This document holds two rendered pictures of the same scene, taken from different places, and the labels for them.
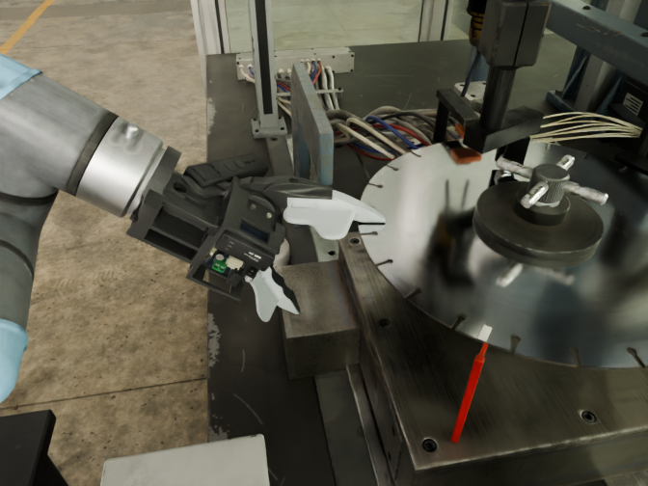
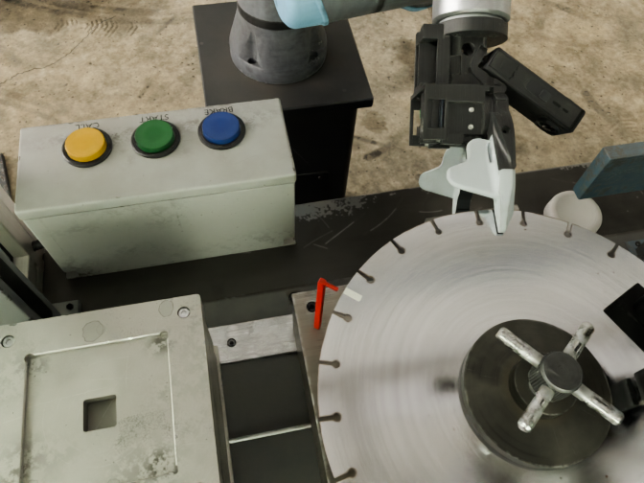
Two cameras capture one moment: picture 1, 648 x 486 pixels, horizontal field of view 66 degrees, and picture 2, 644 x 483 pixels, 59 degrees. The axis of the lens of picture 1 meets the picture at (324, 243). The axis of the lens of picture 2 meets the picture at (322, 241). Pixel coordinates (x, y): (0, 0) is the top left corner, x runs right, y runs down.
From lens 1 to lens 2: 0.39 m
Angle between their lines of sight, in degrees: 54
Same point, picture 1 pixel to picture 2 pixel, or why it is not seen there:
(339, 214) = (483, 181)
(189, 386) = not seen: hidden behind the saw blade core
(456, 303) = (387, 279)
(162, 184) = (449, 30)
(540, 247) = (470, 369)
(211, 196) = (474, 77)
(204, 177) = (493, 64)
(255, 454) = (280, 171)
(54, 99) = not seen: outside the picture
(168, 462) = (276, 127)
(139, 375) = not seen: hidden behind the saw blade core
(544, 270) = (443, 373)
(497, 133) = (630, 317)
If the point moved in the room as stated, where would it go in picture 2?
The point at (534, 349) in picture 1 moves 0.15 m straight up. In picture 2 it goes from (335, 330) to (353, 235)
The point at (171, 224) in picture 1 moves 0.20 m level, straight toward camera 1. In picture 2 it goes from (430, 57) to (236, 108)
